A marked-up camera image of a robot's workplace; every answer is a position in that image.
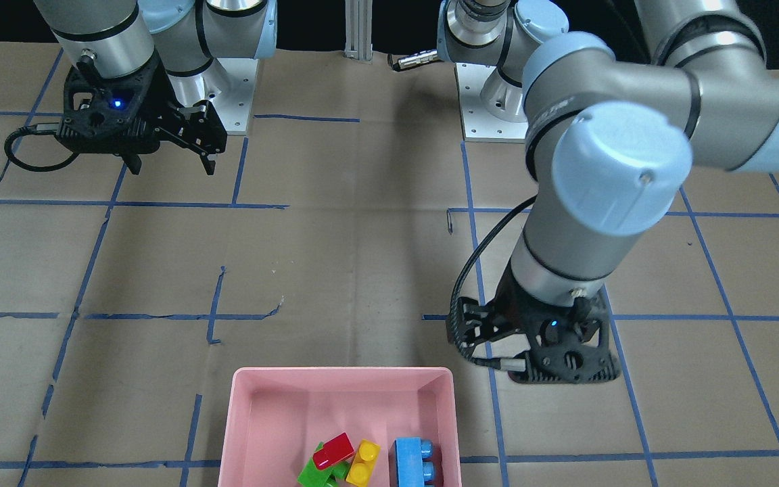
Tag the pink plastic box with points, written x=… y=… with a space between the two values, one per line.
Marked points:
x=277 y=416

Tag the silver cable connector plug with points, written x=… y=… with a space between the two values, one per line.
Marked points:
x=405 y=63

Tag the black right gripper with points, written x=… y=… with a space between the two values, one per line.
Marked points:
x=159 y=101

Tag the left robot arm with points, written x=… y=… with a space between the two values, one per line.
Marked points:
x=609 y=144

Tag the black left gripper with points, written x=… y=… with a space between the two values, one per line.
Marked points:
x=473 y=329

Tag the green toy block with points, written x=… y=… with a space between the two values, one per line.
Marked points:
x=311 y=476

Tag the yellow toy block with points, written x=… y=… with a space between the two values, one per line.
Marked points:
x=363 y=463

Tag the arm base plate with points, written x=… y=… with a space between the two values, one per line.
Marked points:
x=491 y=108
x=234 y=103

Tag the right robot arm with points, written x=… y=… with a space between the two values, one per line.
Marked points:
x=189 y=36

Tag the blue toy block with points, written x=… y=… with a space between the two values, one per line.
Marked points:
x=412 y=463

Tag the red toy block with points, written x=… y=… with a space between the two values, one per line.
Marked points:
x=336 y=450

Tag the aluminium frame post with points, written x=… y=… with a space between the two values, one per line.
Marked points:
x=358 y=30

